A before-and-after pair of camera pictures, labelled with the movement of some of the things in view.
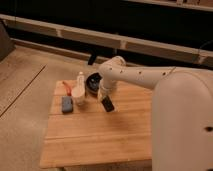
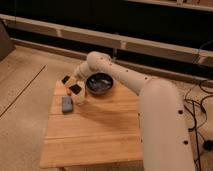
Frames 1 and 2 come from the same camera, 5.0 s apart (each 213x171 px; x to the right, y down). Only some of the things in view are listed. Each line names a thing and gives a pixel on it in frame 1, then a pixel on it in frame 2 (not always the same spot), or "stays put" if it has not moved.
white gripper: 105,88 → 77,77
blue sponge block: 67,104 stays put
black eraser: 107,103 → 75,89
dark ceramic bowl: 93,81 stays put
